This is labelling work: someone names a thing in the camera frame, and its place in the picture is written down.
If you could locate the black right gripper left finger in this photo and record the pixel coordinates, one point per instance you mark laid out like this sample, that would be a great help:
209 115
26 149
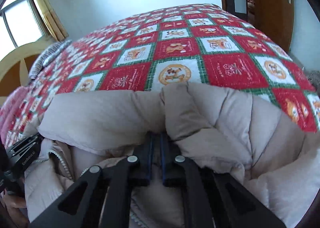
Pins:
129 173

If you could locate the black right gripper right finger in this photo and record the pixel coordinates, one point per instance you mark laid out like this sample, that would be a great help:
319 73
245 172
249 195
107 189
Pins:
181 172

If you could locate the beige puffer down coat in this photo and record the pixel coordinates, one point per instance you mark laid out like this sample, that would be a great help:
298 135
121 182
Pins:
226 130

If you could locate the pink folded blanket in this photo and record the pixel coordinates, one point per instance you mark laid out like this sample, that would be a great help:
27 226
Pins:
10 107

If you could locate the cream wooden headboard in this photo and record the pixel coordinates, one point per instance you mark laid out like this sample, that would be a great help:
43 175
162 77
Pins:
16 65

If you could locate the grey patterned pillow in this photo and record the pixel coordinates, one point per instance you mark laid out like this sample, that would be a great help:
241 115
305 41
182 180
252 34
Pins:
46 57

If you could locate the red checkered patterned bedspread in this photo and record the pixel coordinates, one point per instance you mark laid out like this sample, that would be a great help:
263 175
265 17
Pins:
196 43

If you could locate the yellow right curtain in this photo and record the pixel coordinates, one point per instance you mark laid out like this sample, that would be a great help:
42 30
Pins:
51 20

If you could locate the brown wooden door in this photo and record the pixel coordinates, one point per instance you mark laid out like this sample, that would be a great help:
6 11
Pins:
275 19

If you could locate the window with grey frame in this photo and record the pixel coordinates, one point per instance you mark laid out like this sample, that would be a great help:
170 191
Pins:
21 23

